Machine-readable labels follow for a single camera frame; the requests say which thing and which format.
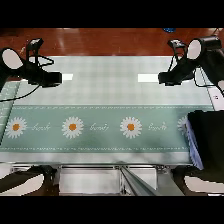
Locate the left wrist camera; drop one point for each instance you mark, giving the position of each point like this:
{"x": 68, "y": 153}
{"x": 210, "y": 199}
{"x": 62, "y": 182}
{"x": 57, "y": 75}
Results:
{"x": 34, "y": 43}

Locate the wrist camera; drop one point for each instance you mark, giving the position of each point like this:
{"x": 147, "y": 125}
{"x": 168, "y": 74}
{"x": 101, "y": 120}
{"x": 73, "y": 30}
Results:
{"x": 175, "y": 43}
{"x": 34, "y": 43}

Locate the black garment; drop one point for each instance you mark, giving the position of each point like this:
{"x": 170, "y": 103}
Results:
{"x": 210, "y": 140}

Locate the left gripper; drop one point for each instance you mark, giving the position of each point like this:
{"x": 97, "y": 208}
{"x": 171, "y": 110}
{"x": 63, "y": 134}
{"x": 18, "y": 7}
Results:
{"x": 50, "y": 79}

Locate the light blue garment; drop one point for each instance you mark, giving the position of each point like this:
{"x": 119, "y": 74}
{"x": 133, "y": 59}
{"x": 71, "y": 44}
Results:
{"x": 194, "y": 146}

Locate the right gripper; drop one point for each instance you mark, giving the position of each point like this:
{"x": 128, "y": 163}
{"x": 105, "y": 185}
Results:
{"x": 170, "y": 78}

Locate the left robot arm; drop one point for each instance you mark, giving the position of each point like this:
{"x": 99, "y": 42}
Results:
{"x": 13, "y": 71}

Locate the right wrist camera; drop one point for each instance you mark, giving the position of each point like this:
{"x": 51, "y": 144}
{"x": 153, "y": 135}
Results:
{"x": 175, "y": 43}

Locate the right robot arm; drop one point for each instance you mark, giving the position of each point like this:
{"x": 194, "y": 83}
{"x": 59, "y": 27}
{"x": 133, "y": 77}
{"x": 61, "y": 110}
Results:
{"x": 213, "y": 58}

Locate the silver frame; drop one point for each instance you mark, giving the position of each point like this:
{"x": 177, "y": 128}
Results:
{"x": 136, "y": 183}

